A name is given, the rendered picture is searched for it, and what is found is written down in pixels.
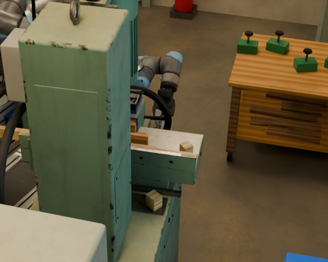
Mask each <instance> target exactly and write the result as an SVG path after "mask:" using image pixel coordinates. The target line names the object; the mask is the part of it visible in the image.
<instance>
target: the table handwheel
mask: <svg viewBox="0 0 328 262"><path fill-rule="evenodd" d="M130 89H138V90H142V91H143V92H144V93H143V95H145V96H147V97H149V98H151V99H152V100H153V101H154V102H156V103H157V105H159V106H160V108H161V110H162V112H163V115H164V116H148V115H146V116H145V118H146V119H151V120H160V121H165V124H164V127H163V129H165V130H170V129H171V124H172V117H171V112H170V110H169V107H168V106H167V104H166V103H165V101H164V100H163V99H162V98H161V97H160V96H159V95H158V94H157V93H155V92H154V91H152V90H150V89H148V88H145V87H142V86H138V85H131V86H130Z"/></svg>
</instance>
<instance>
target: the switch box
mask: <svg viewBox="0 0 328 262"><path fill-rule="evenodd" d="M25 30H26V29H21V28H14V29H13V31H12V32H11V33H10V34H9V35H8V37H7V38H6V39H5V40H4V41H3V43H2V44H1V45H0V48H1V55H2V63H3V69H4V77H5V84H6V90H7V98H8V100H11V101H19V102H26V100H25V95H24V86H23V78H22V70H21V62H20V54H19V46H18V39H19V38H20V37H21V35H22V34H23V33H24V32H25Z"/></svg>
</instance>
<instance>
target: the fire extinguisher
mask: <svg viewBox="0 0 328 262"><path fill-rule="evenodd" d="M196 10H197V5H196V4H193V0H175V3H174V5H173V7H172V9H171V10H170V18H178V19H186V20H192V19H193V17H194V15H195V13H196Z"/></svg>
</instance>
